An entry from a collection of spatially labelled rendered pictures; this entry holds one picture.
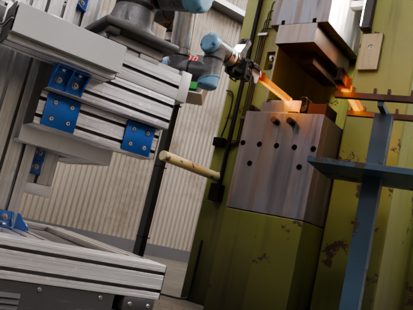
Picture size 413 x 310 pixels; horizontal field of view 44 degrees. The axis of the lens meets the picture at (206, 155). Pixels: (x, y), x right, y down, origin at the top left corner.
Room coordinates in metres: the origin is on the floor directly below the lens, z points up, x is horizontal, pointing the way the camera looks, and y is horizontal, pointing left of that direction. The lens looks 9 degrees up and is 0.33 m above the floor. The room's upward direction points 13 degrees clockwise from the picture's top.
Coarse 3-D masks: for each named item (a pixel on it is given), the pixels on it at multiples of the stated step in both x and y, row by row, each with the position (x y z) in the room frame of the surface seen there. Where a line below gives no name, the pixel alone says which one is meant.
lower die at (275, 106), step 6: (264, 102) 2.29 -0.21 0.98; (270, 102) 2.27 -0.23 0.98; (276, 102) 2.25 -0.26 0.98; (282, 102) 2.23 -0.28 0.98; (288, 102) 2.21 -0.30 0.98; (294, 102) 2.20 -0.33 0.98; (300, 102) 2.18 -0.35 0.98; (264, 108) 2.28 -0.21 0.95; (270, 108) 2.26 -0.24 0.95; (276, 108) 2.25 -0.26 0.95; (282, 108) 2.23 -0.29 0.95; (288, 108) 2.21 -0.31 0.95; (294, 108) 2.19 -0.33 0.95; (300, 108) 2.18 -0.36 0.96
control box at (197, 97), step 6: (192, 54) 2.48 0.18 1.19; (198, 54) 2.48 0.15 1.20; (198, 60) 2.45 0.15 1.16; (192, 90) 2.34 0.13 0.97; (198, 90) 2.33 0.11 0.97; (204, 90) 2.36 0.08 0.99; (192, 96) 2.35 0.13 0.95; (198, 96) 2.34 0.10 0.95; (204, 96) 2.38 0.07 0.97; (186, 102) 2.40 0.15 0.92; (192, 102) 2.39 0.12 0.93; (198, 102) 2.38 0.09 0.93
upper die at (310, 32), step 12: (300, 24) 2.23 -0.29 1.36; (312, 24) 2.19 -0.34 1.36; (288, 36) 2.26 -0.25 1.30; (300, 36) 2.22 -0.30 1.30; (312, 36) 2.18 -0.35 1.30; (324, 36) 2.25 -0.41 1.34; (288, 48) 2.31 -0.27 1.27; (300, 48) 2.28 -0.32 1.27; (312, 48) 2.25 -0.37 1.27; (324, 48) 2.27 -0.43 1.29; (336, 48) 2.36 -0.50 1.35; (324, 60) 2.36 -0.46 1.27; (336, 60) 2.39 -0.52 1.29; (348, 60) 2.50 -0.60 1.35; (336, 72) 2.48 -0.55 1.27
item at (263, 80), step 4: (252, 76) 1.99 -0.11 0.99; (264, 76) 2.00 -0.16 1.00; (260, 80) 2.01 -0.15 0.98; (264, 80) 2.03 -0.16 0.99; (268, 80) 2.05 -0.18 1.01; (264, 84) 2.07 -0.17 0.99; (268, 84) 2.05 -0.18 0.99; (272, 84) 2.08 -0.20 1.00; (268, 88) 2.10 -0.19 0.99; (272, 88) 2.09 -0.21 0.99; (276, 88) 2.11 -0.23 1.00; (276, 92) 2.13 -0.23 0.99; (280, 92) 2.14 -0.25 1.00; (284, 92) 2.17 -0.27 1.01; (280, 96) 2.17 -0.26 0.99; (284, 96) 2.17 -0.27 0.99; (288, 96) 2.20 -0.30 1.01; (284, 100) 2.22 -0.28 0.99; (288, 100) 2.21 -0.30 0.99
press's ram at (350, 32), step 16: (288, 0) 2.28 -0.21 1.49; (304, 0) 2.23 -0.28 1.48; (320, 0) 2.18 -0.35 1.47; (336, 0) 2.17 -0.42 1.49; (352, 0) 2.31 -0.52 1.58; (272, 16) 2.32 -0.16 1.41; (288, 16) 2.27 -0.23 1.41; (304, 16) 2.22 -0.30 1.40; (320, 16) 2.17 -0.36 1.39; (336, 16) 2.20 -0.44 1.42; (352, 16) 2.33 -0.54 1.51; (336, 32) 2.23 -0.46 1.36; (352, 32) 2.36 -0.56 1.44; (352, 48) 2.39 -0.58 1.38
